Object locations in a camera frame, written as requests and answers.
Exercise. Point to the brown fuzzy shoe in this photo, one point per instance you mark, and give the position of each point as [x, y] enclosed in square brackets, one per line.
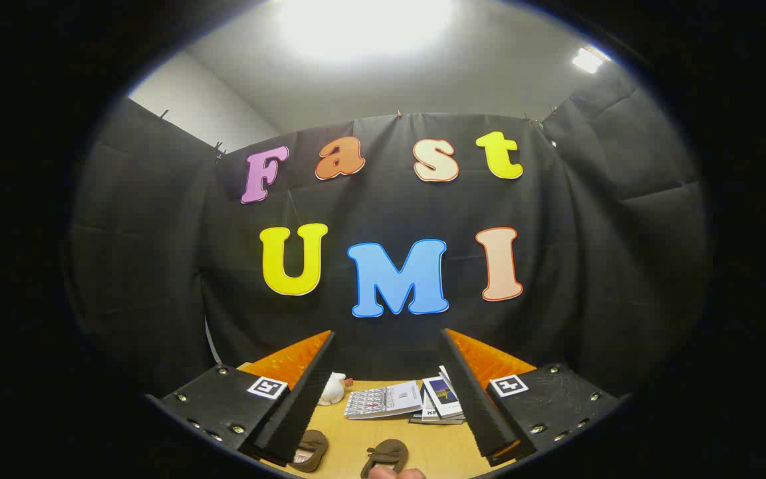
[311, 449]
[386, 456]

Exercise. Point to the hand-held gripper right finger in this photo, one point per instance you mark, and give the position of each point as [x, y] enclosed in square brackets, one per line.
[473, 399]

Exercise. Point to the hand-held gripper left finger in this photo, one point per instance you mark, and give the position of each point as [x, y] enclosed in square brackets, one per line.
[303, 406]

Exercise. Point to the grey patterned white book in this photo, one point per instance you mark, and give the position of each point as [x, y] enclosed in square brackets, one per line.
[383, 400]

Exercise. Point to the dark thick book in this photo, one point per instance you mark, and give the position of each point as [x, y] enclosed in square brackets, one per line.
[436, 421]

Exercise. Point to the large ceiling light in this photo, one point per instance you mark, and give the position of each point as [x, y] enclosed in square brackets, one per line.
[366, 26]

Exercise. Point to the black backdrop cloth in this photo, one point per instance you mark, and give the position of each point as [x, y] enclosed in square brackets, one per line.
[383, 206]

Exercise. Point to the white duck plush toy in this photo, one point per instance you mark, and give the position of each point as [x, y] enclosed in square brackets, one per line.
[331, 391]

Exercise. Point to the plain white book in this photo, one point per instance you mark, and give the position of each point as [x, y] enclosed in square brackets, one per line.
[445, 376]

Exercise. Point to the dark blue cover book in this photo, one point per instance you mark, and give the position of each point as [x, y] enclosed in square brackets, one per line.
[444, 396]

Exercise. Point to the small ceiling light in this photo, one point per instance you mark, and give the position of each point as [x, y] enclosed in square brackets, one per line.
[586, 60]

